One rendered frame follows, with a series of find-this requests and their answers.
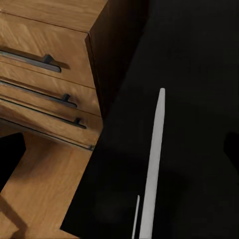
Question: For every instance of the cabinet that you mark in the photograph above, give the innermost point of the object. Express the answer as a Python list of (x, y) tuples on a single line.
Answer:
[(62, 63)]

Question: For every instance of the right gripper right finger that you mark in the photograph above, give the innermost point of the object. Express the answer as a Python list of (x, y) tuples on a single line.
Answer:
[(231, 148)]

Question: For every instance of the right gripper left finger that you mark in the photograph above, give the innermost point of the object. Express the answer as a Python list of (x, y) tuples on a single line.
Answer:
[(12, 148)]

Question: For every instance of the pen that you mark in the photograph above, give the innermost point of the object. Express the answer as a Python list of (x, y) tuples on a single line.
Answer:
[(152, 174)]

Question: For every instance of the desk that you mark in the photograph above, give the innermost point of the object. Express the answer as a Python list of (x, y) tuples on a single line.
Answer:
[(190, 48)]

